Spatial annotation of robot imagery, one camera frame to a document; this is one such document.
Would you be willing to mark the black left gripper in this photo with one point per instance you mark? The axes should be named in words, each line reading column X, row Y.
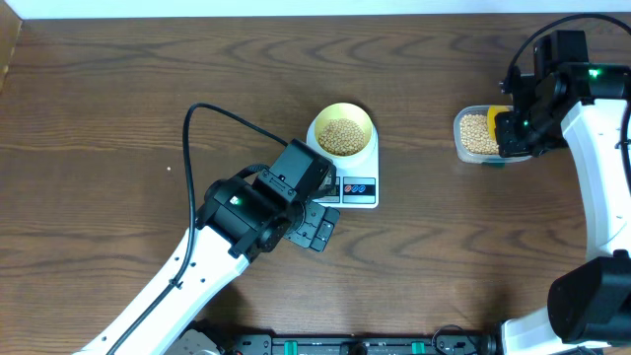
column 318, row 225

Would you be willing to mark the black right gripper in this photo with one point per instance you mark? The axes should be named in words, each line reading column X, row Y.
column 508, row 143

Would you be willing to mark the yellow plastic measuring scoop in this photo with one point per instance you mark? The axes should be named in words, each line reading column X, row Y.
column 492, row 112

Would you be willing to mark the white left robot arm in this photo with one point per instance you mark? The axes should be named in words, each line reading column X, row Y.
column 237, row 222

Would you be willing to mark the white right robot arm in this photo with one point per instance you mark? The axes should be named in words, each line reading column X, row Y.
column 570, row 102

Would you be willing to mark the white digital kitchen scale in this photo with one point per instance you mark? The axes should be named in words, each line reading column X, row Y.
column 356, row 184

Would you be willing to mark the soybeans in yellow bowl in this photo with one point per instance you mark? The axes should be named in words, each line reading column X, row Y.
column 342, row 137

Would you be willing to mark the yellow plastic bowl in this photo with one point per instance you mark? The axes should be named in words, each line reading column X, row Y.
column 349, row 111

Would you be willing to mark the soybeans pile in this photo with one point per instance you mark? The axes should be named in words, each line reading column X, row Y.
column 475, row 135

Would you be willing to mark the clear plastic container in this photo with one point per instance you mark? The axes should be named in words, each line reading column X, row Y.
column 468, row 157

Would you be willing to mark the brown cardboard sheet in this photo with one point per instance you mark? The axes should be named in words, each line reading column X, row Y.
column 10, row 28

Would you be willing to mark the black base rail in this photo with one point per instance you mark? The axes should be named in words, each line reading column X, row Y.
column 201, row 338

